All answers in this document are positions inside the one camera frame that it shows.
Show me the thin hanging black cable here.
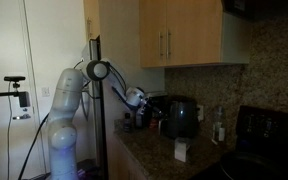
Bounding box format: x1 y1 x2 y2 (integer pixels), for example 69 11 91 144
6 81 12 180

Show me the clear soap bottle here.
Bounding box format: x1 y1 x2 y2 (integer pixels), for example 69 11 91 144
212 105 226 143

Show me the white light switch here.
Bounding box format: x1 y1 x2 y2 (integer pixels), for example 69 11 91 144
41 86 51 98

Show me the black air fryer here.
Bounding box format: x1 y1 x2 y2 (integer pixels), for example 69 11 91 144
158 95 200 140

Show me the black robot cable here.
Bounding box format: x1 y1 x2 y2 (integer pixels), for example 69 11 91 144
17 113 50 180

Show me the black stand boom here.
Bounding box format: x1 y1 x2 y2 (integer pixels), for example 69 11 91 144
0 90 31 108

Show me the wooden upper cabinet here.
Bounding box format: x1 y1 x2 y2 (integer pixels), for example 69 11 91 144
83 0 251 69

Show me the small white box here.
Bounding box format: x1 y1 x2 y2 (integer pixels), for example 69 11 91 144
174 137 192 163

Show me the black red whey bag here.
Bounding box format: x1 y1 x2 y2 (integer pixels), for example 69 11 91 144
143 90 168 130

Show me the small dark bottle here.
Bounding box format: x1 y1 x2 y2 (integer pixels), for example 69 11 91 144
123 112 133 133

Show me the black camera on stand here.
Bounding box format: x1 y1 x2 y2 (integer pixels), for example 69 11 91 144
3 75 27 88

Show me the metal door handle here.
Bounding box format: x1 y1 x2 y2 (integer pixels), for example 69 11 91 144
12 113 32 121

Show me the black range hood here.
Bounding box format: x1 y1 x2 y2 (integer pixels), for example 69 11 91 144
221 0 288 22

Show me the wooden base cabinet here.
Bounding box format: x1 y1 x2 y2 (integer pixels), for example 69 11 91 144
106 131 150 180

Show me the stainless steel refrigerator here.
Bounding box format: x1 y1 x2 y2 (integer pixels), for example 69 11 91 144
79 35 109 180

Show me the black stove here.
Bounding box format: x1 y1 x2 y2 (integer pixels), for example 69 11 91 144
190 104 288 180

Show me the black pan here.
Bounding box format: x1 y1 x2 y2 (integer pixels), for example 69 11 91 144
218 150 288 180

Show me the white wall outlet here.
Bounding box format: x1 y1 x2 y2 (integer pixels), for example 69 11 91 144
197 104 205 122

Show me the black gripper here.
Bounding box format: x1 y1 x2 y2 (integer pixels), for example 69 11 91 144
141 96 166 118

